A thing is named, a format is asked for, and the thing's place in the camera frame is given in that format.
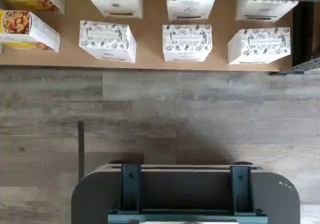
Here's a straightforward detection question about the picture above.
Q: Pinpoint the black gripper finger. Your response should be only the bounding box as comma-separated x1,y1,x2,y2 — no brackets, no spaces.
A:
120,163,141,214
229,165,253,214

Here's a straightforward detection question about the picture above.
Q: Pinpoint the brown wooden shelf board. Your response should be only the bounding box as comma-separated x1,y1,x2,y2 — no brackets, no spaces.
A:
0,0,296,72

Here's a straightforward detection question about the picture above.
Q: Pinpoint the white floral print box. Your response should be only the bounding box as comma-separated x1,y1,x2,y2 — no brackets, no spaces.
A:
166,0,216,21
162,24,213,62
227,27,291,65
235,0,300,22
79,20,137,64
88,0,144,19

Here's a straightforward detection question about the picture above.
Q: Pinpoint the yellow label granola box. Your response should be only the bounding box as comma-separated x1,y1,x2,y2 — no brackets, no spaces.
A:
2,0,66,15
0,10,61,53

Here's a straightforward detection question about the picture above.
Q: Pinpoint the dark thin bar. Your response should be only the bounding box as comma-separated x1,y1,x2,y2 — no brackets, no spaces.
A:
77,120,85,182

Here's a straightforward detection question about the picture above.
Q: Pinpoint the black metal shelf frame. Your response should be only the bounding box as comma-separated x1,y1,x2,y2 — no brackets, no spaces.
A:
0,0,320,77

